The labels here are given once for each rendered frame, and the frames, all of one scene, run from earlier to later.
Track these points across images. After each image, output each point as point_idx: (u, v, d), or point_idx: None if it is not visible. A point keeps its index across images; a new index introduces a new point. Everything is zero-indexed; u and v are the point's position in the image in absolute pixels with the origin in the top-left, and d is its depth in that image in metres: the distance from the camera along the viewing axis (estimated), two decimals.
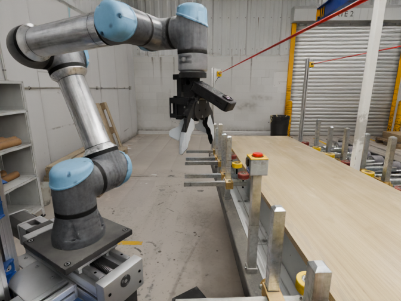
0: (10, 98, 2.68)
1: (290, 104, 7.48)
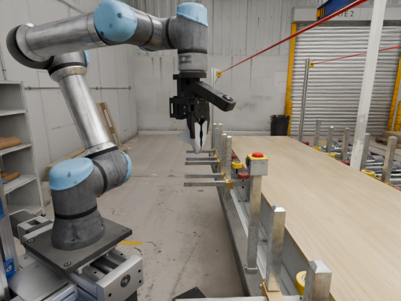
0: (10, 98, 2.68)
1: (290, 104, 7.48)
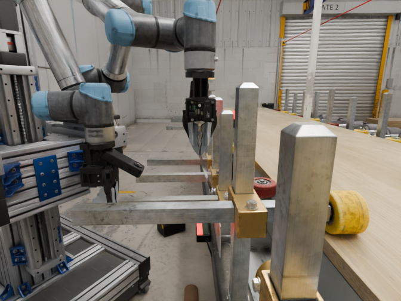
0: None
1: (279, 93, 7.92)
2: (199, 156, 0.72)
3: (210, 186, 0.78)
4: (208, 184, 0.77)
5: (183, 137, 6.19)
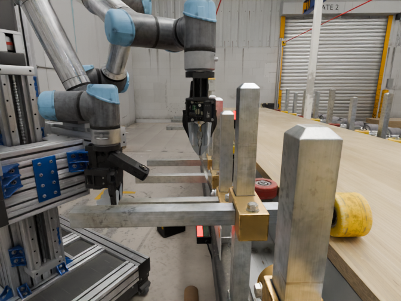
0: None
1: (279, 93, 7.91)
2: (199, 157, 0.71)
3: (210, 187, 0.77)
4: (208, 185, 0.77)
5: (183, 137, 6.18)
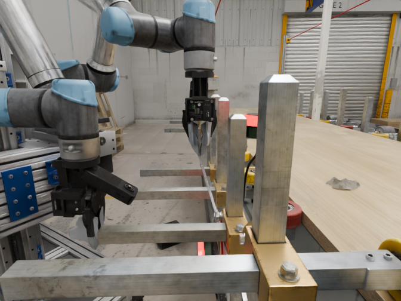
0: (13, 69, 2.95)
1: None
2: (200, 163, 0.68)
3: (214, 204, 0.64)
4: (212, 200, 0.64)
5: None
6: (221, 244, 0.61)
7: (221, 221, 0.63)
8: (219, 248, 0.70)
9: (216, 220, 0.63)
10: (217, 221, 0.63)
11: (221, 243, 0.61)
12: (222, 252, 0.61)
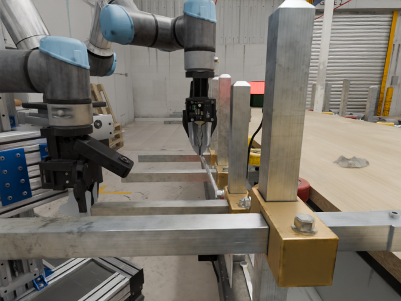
0: None
1: None
2: None
3: (215, 184, 0.62)
4: (212, 181, 0.62)
5: None
6: None
7: (223, 197, 0.59)
8: None
9: (218, 196, 0.59)
10: (218, 197, 0.59)
11: None
12: None
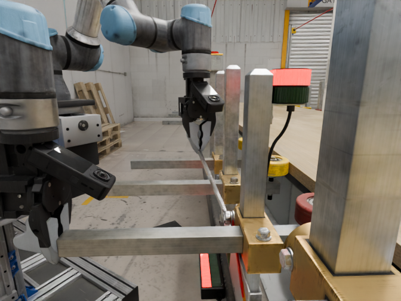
0: None
1: None
2: (202, 162, 0.57)
3: (222, 202, 0.49)
4: (218, 198, 0.49)
5: (182, 135, 5.86)
6: None
7: (233, 221, 0.46)
8: (228, 258, 0.54)
9: (227, 220, 0.46)
10: (227, 220, 0.46)
11: None
12: (239, 261, 0.41)
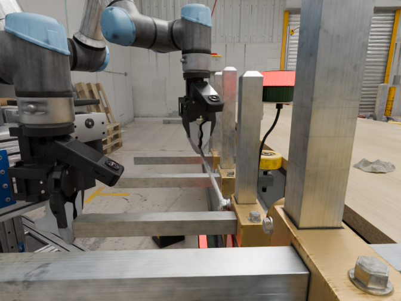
0: None
1: None
2: (201, 156, 0.62)
3: (219, 191, 0.54)
4: (216, 188, 0.54)
5: None
6: None
7: (229, 208, 0.51)
8: (225, 244, 0.59)
9: (223, 206, 0.51)
10: (224, 207, 0.51)
11: None
12: (234, 242, 0.46)
